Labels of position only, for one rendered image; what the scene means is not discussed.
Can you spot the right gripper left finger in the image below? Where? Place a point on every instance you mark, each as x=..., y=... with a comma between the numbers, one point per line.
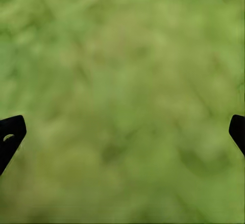
x=12, y=132

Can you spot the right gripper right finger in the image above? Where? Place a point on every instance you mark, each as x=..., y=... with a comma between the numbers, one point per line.
x=237, y=131

